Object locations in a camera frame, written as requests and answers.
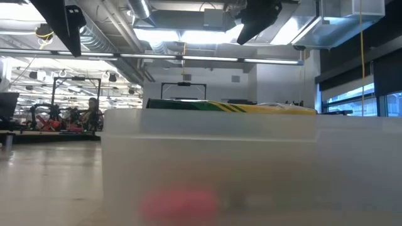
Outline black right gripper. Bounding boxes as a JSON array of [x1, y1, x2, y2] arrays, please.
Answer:
[[236, 0, 283, 46]]

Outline green yellow crayon box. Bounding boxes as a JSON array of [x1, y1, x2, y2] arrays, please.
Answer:
[[146, 98, 317, 116]]

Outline clear pencil case grey lid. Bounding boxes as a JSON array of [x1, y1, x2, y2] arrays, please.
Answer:
[[100, 108, 402, 226]]

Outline pencil with red eraser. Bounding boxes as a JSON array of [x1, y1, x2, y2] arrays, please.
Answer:
[[139, 187, 274, 226]]

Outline long ceiling light bar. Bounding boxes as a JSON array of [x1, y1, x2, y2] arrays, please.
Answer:
[[0, 48, 304, 66]]

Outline person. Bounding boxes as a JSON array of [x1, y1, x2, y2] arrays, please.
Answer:
[[82, 97, 104, 131]]

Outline dark background monitor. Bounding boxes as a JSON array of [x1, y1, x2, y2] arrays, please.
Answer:
[[0, 92, 19, 119]]

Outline red object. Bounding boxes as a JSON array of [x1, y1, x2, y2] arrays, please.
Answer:
[[36, 115, 62, 131]]

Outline black yellow ceiling cable reel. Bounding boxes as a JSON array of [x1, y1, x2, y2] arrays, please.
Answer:
[[35, 23, 57, 41]]

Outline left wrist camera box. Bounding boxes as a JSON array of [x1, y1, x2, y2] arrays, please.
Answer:
[[65, 5, 87, 29]]

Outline tall black station frame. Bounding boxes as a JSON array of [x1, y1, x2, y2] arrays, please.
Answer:
[[50, 77, 102, 131]]

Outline large silver rectangular duct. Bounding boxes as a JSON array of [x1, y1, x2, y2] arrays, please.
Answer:
[[290, 0, 386, 50]]

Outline yellow hanging cord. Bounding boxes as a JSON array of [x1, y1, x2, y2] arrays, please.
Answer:
[[359, 0, 367, 117]]

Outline black aluminium table frame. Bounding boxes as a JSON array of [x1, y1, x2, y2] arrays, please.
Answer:
[[0, 130, 102, 144]]

